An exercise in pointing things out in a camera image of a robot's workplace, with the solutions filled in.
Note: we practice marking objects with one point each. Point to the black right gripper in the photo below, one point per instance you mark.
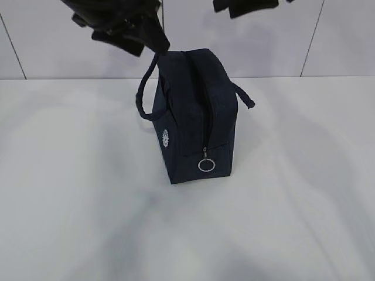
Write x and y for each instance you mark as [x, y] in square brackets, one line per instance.
[243, 7]

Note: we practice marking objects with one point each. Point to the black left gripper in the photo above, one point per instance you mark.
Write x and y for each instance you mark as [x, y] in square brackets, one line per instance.
[127, 25]

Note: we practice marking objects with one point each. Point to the navy blue fabric lunch bag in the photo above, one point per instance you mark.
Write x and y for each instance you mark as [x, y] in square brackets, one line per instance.
[193, 106]

